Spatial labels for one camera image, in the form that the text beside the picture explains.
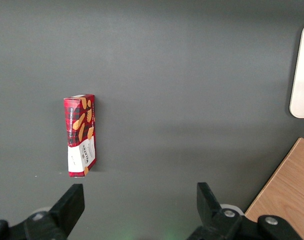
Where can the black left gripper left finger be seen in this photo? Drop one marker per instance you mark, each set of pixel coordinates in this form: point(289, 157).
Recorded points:
point(69, 207)

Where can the red tartan shortbread box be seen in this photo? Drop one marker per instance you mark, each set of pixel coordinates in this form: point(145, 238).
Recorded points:
point(79, 130)

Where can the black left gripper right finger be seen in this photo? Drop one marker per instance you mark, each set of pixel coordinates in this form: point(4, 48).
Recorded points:
point(209, 207)

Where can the oak wooden drawer cabinet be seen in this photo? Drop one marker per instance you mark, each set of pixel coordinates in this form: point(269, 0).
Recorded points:
point(287, 187)

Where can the cream plastic tray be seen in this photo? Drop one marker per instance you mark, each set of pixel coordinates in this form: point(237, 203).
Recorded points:
point(303, 75)

